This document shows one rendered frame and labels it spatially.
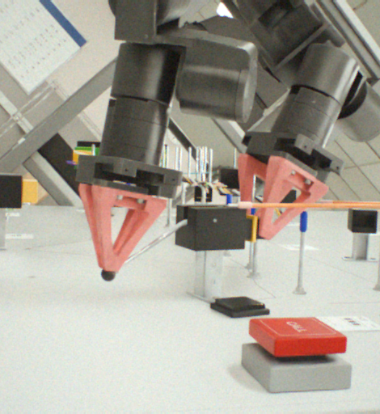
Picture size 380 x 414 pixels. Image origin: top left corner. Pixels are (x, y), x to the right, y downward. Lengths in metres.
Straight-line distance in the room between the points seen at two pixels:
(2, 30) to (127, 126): 7.90
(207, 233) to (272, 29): 0.25
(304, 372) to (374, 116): 0.40
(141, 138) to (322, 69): 0.21
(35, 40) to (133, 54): 7.82
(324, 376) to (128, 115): 0.29
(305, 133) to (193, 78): 0.15
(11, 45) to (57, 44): 0.52
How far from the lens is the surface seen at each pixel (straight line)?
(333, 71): 0.72
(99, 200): 0.61
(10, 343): 0.54
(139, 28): 0.60
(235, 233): 0.68
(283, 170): 0.68
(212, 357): 0.51
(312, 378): 0.46
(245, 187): 0.72
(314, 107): 0.71
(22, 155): 1.59
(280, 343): 0.44
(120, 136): 0.62
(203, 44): 0.61
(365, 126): 0.79
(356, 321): 0.64
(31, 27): 8.48
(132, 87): 0.62
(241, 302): 0.64
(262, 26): 0.79
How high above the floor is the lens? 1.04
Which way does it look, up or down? 7 degrees up
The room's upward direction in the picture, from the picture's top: 48 degrees clockwise
